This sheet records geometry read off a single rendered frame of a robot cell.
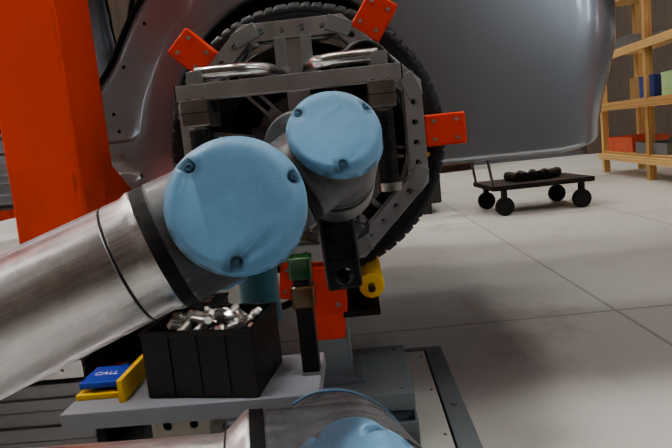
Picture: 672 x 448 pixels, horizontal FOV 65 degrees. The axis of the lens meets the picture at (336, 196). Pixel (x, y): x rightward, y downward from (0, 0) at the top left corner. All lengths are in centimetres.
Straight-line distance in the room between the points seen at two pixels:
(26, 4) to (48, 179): 37
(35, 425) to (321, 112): 125
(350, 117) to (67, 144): 86
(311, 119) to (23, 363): 29
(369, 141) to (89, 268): 26
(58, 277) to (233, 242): 11
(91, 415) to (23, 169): 57
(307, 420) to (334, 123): 27
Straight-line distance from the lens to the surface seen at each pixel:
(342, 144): 48
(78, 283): 36
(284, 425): 52
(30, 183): 132
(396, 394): 138
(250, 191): 34
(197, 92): 103
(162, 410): 97
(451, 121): 120
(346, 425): 40
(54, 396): 153
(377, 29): 120
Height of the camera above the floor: 85
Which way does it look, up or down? 6 degrees down
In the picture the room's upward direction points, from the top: 6 degrees counter-clockwise
